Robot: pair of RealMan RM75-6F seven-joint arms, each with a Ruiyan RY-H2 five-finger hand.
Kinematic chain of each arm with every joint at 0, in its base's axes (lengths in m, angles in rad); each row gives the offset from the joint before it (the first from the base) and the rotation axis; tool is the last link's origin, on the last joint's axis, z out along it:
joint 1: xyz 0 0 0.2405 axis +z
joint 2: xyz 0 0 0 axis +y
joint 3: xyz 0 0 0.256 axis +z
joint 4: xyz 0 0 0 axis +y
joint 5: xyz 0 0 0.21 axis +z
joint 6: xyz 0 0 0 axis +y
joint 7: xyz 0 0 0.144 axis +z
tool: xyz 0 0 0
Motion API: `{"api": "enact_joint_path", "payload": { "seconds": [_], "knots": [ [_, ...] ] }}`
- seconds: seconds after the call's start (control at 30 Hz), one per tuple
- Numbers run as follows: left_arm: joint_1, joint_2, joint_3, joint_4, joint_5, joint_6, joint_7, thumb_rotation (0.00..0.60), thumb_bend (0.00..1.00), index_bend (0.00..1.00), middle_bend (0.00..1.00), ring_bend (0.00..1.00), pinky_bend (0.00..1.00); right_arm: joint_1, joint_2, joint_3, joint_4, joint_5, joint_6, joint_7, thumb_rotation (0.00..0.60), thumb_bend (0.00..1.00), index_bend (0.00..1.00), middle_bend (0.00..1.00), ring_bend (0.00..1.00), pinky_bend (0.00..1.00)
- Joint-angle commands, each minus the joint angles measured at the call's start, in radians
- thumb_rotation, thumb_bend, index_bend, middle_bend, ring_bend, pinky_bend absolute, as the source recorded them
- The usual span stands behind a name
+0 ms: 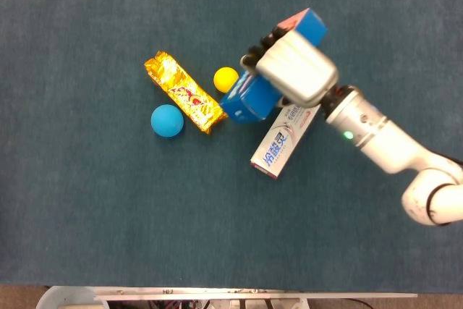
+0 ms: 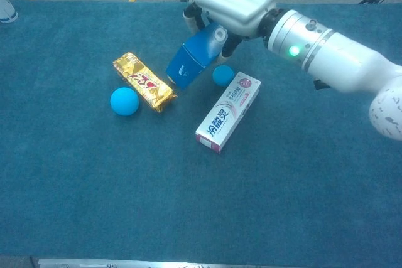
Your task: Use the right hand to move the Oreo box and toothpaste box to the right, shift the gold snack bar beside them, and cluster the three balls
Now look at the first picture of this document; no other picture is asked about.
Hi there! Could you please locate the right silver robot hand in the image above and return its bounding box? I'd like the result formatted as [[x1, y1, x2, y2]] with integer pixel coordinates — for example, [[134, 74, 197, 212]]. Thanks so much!
[[240, 26, 340, 109]]

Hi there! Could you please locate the blue Oreo cookie box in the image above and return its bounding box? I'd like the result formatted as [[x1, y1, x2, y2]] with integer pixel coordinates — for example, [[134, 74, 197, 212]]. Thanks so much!
[[219, 7, 328, 124]]

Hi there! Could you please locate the yellow ball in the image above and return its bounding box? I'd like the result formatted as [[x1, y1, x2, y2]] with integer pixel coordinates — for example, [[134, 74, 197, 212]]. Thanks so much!
[[213, 67, 239, 93]]

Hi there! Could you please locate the white toothpaste box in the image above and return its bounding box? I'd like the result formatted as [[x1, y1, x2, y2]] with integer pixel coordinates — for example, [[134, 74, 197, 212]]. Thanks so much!
[[250, 104, 322, 179]]

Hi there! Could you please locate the gold foil snack packet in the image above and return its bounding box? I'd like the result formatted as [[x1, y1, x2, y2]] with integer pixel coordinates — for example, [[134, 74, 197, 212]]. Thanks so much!
[[143, 51, 229, 135]]

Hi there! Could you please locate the large blue ball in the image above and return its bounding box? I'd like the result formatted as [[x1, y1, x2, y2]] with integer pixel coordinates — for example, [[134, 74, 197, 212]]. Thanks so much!
[[150, 103, 185, 138]]

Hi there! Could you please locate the teal table cloth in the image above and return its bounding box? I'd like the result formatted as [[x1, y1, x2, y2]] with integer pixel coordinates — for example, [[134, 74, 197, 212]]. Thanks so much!
[[0, 0, 463, 294]]

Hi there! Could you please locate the white round container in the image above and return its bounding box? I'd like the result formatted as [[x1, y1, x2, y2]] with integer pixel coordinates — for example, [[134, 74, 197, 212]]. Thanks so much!
[[35, 286, 106, 309]]

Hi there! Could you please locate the metal frame bar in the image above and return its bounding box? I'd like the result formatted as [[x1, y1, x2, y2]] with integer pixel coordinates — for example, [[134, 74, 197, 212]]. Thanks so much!
[[93, 286, 419, 309]]

